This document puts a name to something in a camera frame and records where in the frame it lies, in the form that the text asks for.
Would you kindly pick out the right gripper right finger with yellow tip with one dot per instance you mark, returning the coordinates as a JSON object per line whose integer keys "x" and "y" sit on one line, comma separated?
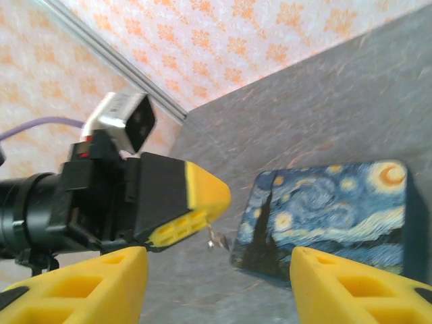
{"x": 354, "y": 297}

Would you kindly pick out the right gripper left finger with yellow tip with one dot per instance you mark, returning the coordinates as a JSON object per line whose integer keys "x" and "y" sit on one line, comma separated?
{"x": 84, "y": 297}

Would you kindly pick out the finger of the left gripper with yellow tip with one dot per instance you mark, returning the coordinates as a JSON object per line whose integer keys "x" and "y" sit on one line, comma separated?
{"x": 162, "y": 195}

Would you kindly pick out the blue starry night box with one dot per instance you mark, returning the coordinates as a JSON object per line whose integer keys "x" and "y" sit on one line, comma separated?
{"x": 337, "y": 209}

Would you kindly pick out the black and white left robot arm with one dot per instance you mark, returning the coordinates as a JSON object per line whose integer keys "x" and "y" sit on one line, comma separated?
{"x": 27, "y": 209}

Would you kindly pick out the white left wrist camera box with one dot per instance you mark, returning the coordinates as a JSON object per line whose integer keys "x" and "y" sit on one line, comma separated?
{"x": 118, "y": 111}

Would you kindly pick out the aluminium left frame post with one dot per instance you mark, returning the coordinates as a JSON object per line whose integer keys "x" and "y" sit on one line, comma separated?
{"x": 135, "y": 71}

